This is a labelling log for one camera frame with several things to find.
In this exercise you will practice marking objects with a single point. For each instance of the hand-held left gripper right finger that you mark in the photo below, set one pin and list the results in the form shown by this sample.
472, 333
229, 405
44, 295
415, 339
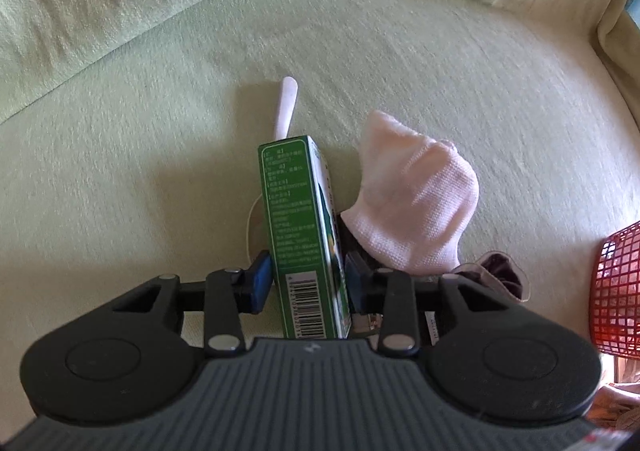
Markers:
355, 281

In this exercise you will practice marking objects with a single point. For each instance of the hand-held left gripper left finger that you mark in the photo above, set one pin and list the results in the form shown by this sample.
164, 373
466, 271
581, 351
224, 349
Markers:
260, 281

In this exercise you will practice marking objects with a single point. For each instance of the green carton box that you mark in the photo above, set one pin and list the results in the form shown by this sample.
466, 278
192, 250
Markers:
295, 231

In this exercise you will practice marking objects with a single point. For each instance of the pink sock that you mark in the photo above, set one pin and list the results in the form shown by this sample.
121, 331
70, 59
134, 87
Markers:
415, 201

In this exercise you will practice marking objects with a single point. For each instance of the dark purple scrunchie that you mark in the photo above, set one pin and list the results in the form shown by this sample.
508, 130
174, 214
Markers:
502, 271

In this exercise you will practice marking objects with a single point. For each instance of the red plastic mesh basket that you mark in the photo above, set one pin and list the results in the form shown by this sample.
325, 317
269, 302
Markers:
620, 236

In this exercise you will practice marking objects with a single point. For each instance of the black stick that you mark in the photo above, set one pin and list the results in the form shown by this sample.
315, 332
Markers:
352, 243

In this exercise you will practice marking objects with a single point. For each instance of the white plastic spoon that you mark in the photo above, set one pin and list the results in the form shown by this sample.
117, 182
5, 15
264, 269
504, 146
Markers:
286, 106

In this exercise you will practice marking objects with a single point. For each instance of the chair with pink quilted cover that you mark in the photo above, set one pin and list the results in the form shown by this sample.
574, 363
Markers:
622, 396

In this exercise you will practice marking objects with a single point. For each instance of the teal cushion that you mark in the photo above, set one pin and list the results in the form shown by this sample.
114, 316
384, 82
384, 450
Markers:
633, 16

